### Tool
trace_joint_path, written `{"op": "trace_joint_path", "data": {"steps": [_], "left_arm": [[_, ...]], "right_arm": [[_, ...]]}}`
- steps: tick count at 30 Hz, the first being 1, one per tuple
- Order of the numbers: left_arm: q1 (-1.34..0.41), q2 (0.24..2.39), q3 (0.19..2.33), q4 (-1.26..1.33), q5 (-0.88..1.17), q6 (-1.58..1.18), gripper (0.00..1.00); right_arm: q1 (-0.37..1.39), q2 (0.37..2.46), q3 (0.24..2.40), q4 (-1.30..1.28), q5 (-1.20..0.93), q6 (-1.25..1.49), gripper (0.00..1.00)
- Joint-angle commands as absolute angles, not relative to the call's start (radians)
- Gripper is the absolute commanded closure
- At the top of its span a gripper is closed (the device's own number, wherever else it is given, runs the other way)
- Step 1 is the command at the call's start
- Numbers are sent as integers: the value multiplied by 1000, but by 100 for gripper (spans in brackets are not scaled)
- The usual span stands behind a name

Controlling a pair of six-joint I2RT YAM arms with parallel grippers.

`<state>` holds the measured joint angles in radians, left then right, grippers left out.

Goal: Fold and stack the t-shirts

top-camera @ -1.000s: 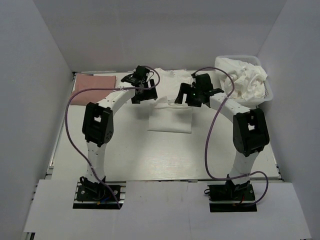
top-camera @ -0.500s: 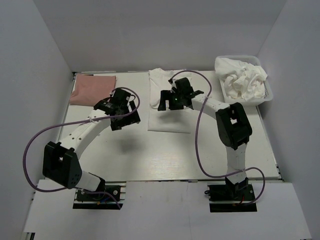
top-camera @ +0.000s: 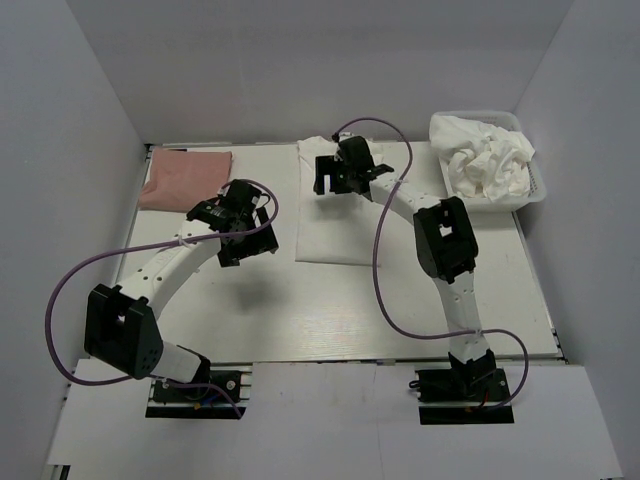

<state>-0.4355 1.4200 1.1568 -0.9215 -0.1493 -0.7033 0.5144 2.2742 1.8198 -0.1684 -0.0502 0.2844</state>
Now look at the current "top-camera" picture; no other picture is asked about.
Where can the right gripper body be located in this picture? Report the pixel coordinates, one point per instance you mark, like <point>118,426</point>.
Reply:
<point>342,173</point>

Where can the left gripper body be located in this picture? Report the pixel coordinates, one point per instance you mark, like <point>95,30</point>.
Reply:
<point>250,244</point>

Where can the white t shirt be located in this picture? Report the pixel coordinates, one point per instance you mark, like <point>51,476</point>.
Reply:
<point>332,229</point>

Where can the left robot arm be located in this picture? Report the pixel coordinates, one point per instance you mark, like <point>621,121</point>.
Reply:
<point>122,321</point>

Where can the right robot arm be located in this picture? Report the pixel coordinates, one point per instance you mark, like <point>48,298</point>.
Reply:
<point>446,249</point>

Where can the crumpled white shirts in basket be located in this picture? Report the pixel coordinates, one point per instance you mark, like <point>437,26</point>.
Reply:
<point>483,161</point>

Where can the folded pink t shirt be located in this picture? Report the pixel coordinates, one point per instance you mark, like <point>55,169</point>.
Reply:
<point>179,180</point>

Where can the white plastic basket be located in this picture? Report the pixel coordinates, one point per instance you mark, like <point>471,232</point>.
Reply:
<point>510,122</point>

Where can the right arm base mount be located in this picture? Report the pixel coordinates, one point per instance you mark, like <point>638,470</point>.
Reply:
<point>440,403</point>

